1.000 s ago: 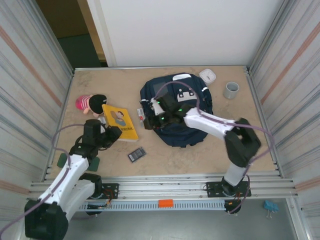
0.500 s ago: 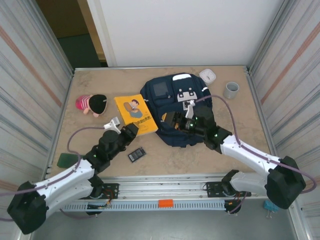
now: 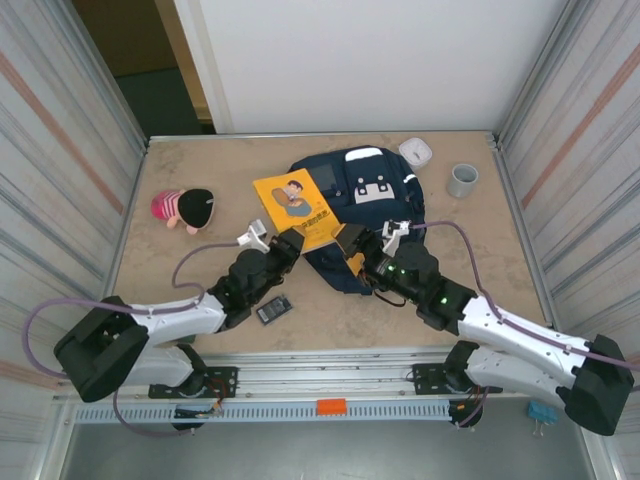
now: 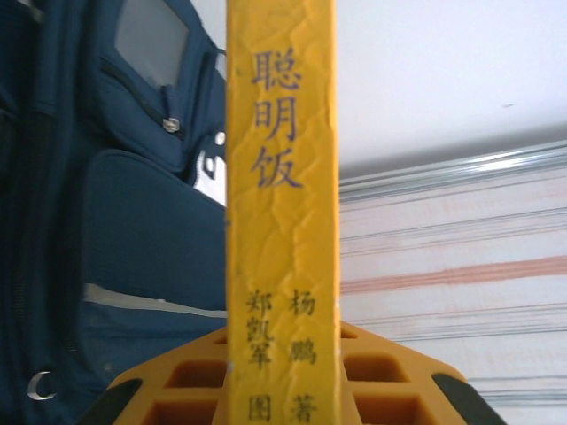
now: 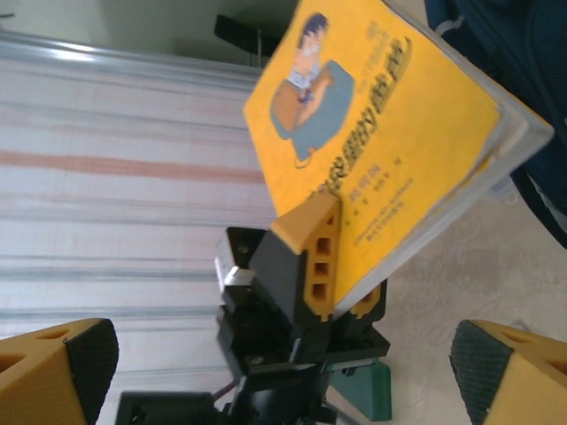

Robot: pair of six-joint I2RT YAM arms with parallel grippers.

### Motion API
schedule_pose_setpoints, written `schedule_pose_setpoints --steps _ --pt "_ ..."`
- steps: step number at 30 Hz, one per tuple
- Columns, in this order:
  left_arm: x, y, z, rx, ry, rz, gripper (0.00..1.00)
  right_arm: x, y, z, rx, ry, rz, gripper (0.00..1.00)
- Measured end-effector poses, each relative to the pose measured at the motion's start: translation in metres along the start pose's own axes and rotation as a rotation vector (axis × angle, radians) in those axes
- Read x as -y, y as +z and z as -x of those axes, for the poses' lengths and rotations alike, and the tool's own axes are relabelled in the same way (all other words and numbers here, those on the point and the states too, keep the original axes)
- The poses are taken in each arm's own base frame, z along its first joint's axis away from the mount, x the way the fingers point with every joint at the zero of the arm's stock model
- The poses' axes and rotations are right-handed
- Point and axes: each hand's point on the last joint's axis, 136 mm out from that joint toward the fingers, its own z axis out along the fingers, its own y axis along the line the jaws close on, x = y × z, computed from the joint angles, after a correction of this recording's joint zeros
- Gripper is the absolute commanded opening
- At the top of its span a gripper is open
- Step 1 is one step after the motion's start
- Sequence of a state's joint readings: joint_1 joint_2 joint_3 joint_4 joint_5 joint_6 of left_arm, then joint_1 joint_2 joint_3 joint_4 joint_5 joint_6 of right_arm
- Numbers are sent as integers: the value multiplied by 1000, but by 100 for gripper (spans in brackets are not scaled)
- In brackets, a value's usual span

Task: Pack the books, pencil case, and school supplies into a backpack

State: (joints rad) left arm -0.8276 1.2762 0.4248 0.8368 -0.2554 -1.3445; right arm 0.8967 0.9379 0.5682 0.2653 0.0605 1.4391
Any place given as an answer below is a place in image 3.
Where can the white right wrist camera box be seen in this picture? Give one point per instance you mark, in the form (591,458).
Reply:
(395,232)

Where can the aluminium table edge rail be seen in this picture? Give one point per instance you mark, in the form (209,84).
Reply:
(325,135)

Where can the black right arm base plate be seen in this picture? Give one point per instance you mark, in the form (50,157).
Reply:
(425,372)

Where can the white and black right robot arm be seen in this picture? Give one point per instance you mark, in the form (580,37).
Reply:
(525,340)

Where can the grey cup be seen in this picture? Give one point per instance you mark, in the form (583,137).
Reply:
(462,181)

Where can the white square timer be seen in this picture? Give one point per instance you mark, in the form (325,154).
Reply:
(416,152)

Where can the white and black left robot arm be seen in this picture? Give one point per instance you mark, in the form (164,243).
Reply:
(165,315)

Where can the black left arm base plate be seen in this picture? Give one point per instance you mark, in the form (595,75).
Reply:
(225,375)

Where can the navy blue backpack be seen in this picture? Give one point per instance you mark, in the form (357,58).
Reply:
(390,210)

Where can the pink striped plush doll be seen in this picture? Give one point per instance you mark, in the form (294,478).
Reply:
(170,207)

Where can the white door frame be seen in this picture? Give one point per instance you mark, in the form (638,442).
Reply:
(200,65)

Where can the yellow book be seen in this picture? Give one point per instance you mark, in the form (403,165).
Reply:
(295,210)

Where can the black calculator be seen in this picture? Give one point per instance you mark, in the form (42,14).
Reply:
(274,310)

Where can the blue binder clip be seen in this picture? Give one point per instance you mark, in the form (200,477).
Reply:
(541,411)

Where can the aluminium mounting rail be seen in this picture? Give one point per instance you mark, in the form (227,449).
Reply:
(325,380)

